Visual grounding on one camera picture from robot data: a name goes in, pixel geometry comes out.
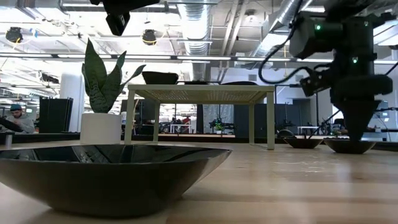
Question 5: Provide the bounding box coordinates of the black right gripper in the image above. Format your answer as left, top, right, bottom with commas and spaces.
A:
329, 73, 394, 141

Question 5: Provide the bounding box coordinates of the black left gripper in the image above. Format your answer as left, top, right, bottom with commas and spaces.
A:
89, 0, 161, 37

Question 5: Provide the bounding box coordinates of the black leaf-shaped plate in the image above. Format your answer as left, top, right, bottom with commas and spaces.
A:
322, 138, 377, 155

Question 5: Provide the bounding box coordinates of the black flower-shaped plate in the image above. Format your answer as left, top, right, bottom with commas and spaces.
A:
282, 137, 325, 149

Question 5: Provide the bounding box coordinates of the black square wavy bowl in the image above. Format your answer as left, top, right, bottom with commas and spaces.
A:
141, 71, 180, 85

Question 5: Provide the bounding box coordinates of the black rounded wavy plate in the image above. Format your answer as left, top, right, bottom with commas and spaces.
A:
0, 143, 233, 218
221, 81, 259, 86

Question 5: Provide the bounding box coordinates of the black hanging ceiling lamp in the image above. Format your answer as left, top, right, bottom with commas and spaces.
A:
5, 26, 24, 44
142, 29, 157, 46

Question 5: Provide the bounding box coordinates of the small white table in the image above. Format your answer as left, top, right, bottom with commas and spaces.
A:
297, 125, 323, 136
169, 123, 193, 134

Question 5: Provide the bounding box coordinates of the green snake plant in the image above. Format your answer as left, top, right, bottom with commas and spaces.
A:
81, 37, 147, 114

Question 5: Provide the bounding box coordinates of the black partition panel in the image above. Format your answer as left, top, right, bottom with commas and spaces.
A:
233, 103, 315, 138
39, 96, 75, 134

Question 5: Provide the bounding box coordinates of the linear ceiling light strip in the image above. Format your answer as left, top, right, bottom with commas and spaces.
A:
0, 53, 333, 63

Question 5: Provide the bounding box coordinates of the white ceiling light panel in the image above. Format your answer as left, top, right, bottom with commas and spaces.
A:
373, 19, 398, 46

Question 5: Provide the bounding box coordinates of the green perforated metal shelf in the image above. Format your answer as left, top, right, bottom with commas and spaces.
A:
124, 83, 276, 151

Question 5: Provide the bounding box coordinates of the white plant pot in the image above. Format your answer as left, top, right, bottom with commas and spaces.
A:
80, 112, 123, 146

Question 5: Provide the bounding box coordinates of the person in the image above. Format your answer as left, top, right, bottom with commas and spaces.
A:
0, 103, 35, 134
182, 115, 192, 134

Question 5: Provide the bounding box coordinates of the small green potted plant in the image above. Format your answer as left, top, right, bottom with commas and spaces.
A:
210, 118, 234, 135

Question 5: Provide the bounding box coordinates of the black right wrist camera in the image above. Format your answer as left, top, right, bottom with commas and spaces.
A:
299, 70, 333, 98

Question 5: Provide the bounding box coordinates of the silver ventilation duct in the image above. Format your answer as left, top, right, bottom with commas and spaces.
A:
248, 0, 313, 58
176, 0, 216, 82

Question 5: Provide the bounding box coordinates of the black camera cable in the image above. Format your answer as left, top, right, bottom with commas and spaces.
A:
257, 12, 332, 85

